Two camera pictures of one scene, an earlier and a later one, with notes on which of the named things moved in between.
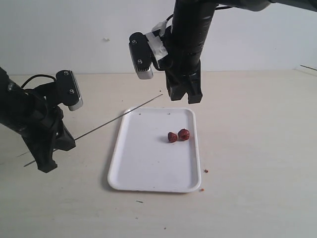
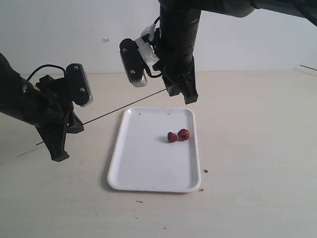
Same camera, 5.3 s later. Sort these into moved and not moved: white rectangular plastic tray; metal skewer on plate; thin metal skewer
Moved: thin metal skewer
Not moved: white rectangular plastic tray; metal skewer on plate
